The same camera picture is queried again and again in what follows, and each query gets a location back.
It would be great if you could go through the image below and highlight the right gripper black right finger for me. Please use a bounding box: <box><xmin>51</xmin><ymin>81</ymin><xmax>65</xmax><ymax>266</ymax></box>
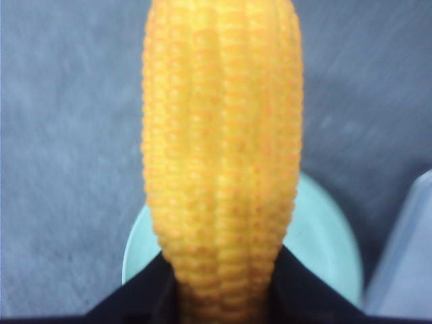
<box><xmin>268</xmin><ymin>247</ymin><xmax>373</xmax><ymax>323</ymax></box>

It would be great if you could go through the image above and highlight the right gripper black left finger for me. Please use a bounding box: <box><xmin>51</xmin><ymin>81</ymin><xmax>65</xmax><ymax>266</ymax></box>
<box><xmin>84</xmin><ymin>254</ymin><xmax>181</xmax><ymax>323</ymax></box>

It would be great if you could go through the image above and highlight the yellow corn cob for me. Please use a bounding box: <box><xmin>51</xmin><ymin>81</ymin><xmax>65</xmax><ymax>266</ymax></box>
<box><xmin>141</xmin><ymin>1</ymin><xmax>304</xmax><ymax>323</ymax></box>

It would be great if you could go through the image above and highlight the light green plate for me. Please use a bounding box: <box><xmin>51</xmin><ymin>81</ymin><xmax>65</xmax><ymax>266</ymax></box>
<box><xmin>121</xmin><ymin>173</ymin><xmax>364</xmax><ymax>307</ymax></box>

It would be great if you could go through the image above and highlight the silver digital kitchen scale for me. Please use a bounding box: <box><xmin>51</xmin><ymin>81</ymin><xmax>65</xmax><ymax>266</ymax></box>
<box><xmin>363</xmin><ymin>171</ymin><xmax>431</xmax><ymax>320</ymax></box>

